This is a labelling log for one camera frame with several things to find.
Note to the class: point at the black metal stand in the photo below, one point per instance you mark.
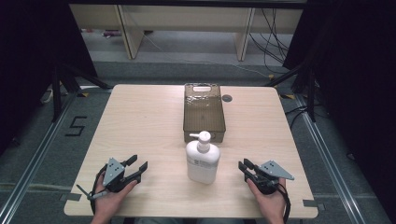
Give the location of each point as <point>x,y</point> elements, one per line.
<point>56,93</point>
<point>310,93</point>

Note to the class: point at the black curtain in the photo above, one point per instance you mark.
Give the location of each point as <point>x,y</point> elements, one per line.
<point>34,62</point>
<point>351,77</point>

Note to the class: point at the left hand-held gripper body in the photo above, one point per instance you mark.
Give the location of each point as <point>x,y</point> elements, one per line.
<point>112,174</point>

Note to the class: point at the aluminium floor rail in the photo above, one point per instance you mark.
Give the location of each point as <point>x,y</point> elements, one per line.
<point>34,161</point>
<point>330,161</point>

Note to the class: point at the person's left hand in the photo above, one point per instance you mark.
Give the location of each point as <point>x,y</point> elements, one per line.
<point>109,199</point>

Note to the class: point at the brown transparent plastic basket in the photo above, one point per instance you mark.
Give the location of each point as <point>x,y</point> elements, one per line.
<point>204,116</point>

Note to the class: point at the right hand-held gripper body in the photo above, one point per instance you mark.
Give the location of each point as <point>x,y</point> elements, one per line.
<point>270,175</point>

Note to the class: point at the white pump bottle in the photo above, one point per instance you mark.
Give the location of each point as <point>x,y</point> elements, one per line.
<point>202,163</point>

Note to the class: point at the person's right hand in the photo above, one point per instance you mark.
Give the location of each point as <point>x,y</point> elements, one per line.
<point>268,201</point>

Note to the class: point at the small pink object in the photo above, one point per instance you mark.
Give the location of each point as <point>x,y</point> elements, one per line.
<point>111,33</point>

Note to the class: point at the dark round table grommet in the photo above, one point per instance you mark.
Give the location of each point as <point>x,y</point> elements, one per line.
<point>227,98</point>

